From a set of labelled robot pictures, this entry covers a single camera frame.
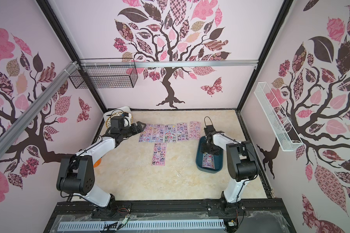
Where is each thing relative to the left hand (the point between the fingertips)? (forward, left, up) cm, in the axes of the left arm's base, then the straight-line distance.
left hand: (141, 128), depth 92 cm
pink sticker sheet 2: (+5, -9, -12) cm, 16 cm away
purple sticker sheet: (+7, -27, -13) cm, 31 cm away
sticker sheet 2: (-12, -11, -14) cm, 21 cm away
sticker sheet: (-17, -43, -12) cm, 48 cm away
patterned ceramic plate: (+16, +30, -11) cm, 36 cm away
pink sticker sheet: (+3, -1, -13) cm, 13 cm away
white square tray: (+35, +23, -16) cm, 45 cm away
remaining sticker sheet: (+3, -18, -13) cm, 22 cm away
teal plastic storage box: (-16, -50, -13) cm, 54 cm away
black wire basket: (+31, +23, +21) cm, 44 cm away
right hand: (-11, -44, -13) cm, 48 cm away
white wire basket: (-10, -79, +12) cm, 80 cm away
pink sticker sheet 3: (+8, -37, -13) cm, 40 cm away
